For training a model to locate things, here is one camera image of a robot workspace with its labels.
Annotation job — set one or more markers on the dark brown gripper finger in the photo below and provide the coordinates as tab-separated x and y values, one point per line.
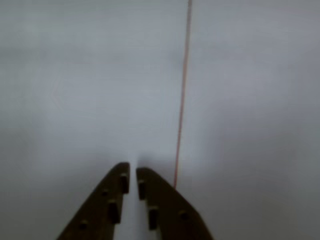
170	212
97	207

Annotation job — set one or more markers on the large grey mat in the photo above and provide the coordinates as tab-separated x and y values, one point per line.
87	82

